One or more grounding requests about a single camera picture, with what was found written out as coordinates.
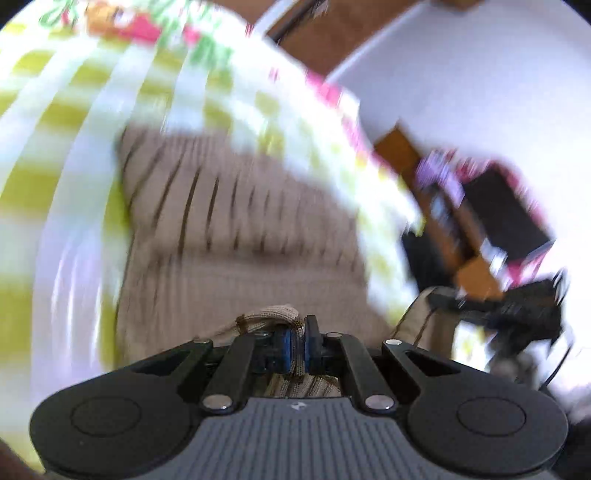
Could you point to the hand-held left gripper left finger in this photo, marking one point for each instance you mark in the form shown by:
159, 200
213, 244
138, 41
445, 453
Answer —
282, 346

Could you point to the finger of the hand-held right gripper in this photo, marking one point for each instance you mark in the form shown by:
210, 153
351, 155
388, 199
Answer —
457, 301

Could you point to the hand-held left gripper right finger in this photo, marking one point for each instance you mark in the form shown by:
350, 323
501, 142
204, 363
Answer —
314, 346

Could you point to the brown striped beige sweater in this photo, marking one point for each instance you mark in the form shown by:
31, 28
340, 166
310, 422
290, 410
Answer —
254, 221

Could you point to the black screen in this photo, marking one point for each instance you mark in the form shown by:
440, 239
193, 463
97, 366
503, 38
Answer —
508, 217

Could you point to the purple cloth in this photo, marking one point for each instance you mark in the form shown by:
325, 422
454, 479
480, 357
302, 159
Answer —
436, 170

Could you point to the wooden bedside cabinet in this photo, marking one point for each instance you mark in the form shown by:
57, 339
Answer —
397, 147

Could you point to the green checked bed sheet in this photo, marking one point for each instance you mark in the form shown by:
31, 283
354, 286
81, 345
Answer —
55, 184

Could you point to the wooden door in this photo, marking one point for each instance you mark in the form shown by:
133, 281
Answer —
323, 37

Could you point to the pink floral quilt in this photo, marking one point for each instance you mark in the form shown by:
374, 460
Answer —
207, 46

